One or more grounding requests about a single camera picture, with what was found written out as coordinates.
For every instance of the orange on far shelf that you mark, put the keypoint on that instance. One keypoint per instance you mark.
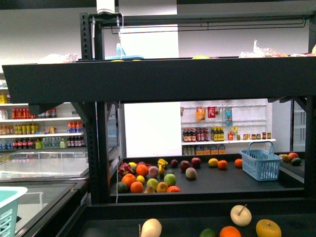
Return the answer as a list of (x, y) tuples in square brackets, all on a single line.
[(142, 170)]

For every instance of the orange tangerine far shelf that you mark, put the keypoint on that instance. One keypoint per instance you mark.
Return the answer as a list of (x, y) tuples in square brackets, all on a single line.
[(222, 164)]

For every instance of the yellow lemon far shelf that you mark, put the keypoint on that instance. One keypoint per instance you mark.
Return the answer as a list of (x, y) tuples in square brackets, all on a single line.
[(213, 162)]

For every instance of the white pear at left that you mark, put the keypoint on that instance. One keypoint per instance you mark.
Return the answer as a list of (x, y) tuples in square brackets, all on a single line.
[(151, 228)]

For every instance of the light blue far basket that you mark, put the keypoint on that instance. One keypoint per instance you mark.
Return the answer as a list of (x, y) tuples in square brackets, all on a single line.
[(262, 165)]

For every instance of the red apple far shelf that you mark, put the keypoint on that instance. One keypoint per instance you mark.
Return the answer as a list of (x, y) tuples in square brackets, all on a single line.
[(196, 162)]

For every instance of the white beverage shelf unit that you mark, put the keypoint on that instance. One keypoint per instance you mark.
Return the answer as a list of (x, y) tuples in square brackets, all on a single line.
[(59, 127)]

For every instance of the pink peach far shelf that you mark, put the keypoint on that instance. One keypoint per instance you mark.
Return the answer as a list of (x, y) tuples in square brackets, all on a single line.
[(191, 173)]

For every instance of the white condiment shelf unit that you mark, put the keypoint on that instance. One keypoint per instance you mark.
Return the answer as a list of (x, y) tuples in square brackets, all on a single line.
[(221, 127)]

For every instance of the dark green lime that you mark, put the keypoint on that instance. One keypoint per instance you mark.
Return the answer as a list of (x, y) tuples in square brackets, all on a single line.
[(207, 233)]

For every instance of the orange fruit near front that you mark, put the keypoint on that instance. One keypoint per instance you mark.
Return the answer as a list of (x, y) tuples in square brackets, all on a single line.
[(230, 231)]

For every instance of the glass top chest freezer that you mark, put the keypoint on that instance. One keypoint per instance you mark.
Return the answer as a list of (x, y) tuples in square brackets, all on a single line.
[(56, 183)]

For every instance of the teal plastic shopping basket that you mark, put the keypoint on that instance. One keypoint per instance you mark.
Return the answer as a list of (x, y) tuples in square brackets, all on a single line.
[(9, 200)]

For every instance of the white pear with stem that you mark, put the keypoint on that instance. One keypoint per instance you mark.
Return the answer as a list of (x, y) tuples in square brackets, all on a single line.
[(241, 215)]

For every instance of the green apple far shelf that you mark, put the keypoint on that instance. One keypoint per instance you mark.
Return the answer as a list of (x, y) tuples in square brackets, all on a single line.
[(170, 179)]

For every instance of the black metal display shelf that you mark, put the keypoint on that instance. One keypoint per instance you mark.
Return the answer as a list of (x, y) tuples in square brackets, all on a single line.
[(156, 80)]

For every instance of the yellow apple at right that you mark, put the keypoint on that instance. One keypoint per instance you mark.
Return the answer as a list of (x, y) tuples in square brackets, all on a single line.
[(268, 228)]

